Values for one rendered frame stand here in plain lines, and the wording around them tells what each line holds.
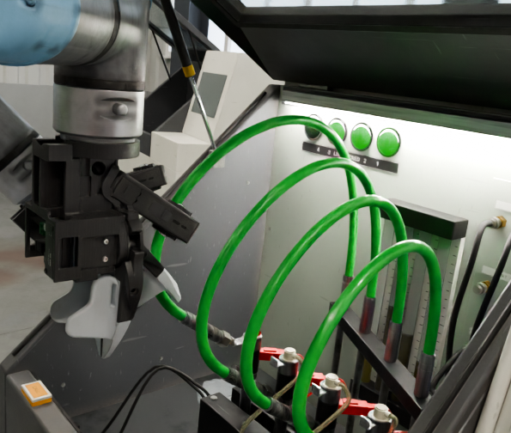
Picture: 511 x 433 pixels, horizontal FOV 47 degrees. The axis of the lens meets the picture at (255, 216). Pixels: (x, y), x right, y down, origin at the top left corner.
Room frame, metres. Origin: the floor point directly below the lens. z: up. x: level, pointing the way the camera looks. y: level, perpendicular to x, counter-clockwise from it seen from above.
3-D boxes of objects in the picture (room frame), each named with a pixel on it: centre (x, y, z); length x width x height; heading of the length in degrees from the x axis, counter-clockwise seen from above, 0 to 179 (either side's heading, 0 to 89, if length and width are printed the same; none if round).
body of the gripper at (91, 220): (0.50, 0.15, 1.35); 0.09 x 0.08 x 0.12; 131
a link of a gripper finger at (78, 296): (0.52, 0.16, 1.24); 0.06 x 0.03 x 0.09; 131
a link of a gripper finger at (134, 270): (0.50, 0.12, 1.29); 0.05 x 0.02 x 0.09; 41
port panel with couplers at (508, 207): (0.79, -0.37, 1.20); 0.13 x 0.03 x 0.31; 41
